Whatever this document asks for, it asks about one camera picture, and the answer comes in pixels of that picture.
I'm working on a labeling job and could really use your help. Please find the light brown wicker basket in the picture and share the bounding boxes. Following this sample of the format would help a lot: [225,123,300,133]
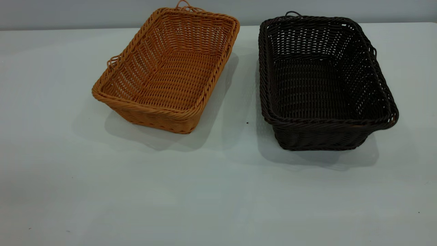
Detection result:
[91,0,240,134]

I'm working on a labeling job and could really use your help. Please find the dark brown wicker basket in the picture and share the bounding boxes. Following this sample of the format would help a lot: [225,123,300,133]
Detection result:
[258,11,399,151]

